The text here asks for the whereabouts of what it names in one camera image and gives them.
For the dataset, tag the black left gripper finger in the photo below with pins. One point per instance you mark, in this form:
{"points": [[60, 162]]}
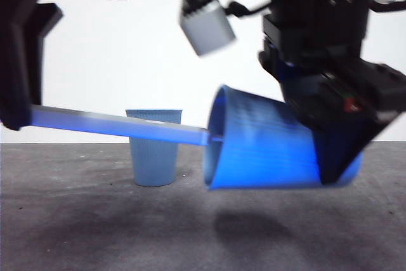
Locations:
{"points": [[19, 77]]}

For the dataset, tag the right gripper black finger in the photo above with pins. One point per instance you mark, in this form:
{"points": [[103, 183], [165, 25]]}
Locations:
{"points": [[339, 150]]}

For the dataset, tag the blue ribbed plastic cup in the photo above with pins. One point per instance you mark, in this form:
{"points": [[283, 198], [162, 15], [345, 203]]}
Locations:
{"points": [[263, 156], [153, 163]]}

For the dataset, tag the cup brush with sponge head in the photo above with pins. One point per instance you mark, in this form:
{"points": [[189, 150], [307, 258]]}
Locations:
{"points": [[111, 123]]}

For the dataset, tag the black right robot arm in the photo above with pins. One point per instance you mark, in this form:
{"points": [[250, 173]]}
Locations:
{"points": [[317, 4]]}

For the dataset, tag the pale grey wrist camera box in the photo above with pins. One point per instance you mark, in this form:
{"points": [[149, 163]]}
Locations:
{"points": [[206, 30]]}

